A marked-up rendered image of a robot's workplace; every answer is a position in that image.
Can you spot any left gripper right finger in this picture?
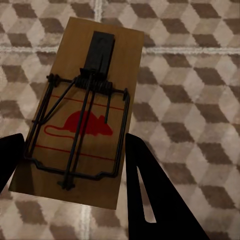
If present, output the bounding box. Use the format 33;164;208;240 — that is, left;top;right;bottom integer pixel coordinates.
125;133;210;240

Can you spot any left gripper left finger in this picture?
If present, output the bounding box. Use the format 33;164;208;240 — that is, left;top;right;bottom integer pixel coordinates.
0;133;26;193

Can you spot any mousetrap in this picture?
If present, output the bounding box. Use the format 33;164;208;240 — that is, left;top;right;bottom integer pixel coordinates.
8;16;145;211

